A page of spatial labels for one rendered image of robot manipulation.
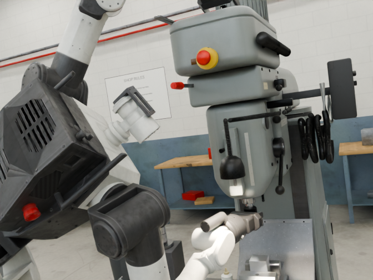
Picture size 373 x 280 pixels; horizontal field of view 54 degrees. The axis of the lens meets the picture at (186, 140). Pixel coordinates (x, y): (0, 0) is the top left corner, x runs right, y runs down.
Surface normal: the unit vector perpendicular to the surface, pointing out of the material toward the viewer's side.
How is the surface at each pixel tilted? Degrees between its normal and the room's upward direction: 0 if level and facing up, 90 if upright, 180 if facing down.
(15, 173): 69
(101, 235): 100
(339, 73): 90
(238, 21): 90
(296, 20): 90
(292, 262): 45
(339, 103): 90
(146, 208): 58
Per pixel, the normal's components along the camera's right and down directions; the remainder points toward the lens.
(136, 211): 0.40, -0.64
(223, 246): 0.77, -0.09
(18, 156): -0.55, -0.12
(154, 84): -0.40, 0.13
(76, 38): 0.23, 0.20
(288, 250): -0.41, -0.31
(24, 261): -0.05, 0.09
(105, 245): -0.62, 0.33
